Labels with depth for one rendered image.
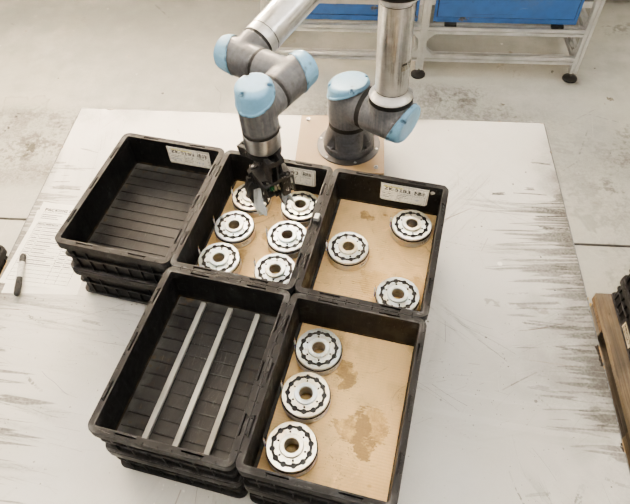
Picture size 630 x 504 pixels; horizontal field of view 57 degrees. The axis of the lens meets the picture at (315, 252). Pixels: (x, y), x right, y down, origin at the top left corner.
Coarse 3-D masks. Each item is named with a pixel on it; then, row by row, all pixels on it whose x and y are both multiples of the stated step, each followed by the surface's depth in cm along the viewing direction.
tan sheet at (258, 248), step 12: (228, 204) 158; (276, 204) 158; (264, 216) 156; (276, 216) 156; (264, 228) 153; (216, 240) 151; (264, 240) 151; (240, 252) 148; (252, 252) 148; (264, 252) 148; (252, 264) 146; (252, 276) 144
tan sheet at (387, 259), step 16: (352, 208) 157; (368, 208) 157; (384, 208) 156; (336, 224) 153; (352, 224) 153; (368, 224) 153; (384, 224) 153; (432, 224) 153; (368, 240) 150; (384, 240) 150; (384, 256) 147; (400, 256) 147; (416, 256) 147; (320, 272) 144; (336, 272) 144; (352, 272) 144; (368, 272) 144; (384, 272) 144; (400, 272) 144; (416, 272) 144; (320, 288) 141; (336, 288) 141; (352, 288) 141; (368, 288) 141
